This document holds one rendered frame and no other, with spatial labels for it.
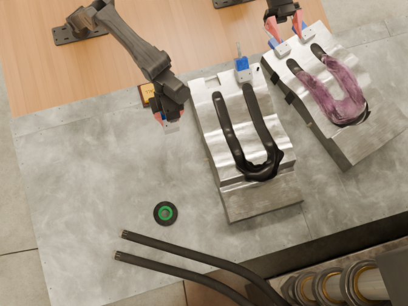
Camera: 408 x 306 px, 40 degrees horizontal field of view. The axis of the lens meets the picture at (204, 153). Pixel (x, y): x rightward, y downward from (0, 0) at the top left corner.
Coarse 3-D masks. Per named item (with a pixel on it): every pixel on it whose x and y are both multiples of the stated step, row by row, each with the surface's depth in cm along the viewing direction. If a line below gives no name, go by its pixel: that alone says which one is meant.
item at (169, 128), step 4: (160, 112) 182; (164, 116) 182; (164, 120) 181; (164, 124) 180; (168, 124) 180; (172, 124) 180; (176, 124) 180; (164, 128) 180; (168, 128) 180; (172, 128) 180; (176, 128) 181; (168, 132) 183; (172, 132) 185
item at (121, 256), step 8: (112, 256) 182; (120, 256) 182; (128, 256) 181; (136, 256) 182; (136, 264) 181; (144, 264) 180; (152, 264) 180; (160, 264) 179; (160, 272) 180; (168, 272) 178; (176, 272) 178; (184, 272) 178; (192, 272) 178
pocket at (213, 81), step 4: (212, 76) 194; (216, 76) 194; (204, 80) 194; (208, 80) 195; (212, 80) 195; (216, 80) 195; (208, 84) 195; (212, 84) 195; (216, 84) 195; (220, 84) 193; (208, 88) 195
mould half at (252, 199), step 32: (256, 64) 195; (192, 96) 191; (224, 96) 191; (256, 96) 192; (224, 160) 181; (256, 160) 181; (288, 160) 182; (224, 192) 186; (256, 192) 186; (288, 192) 187
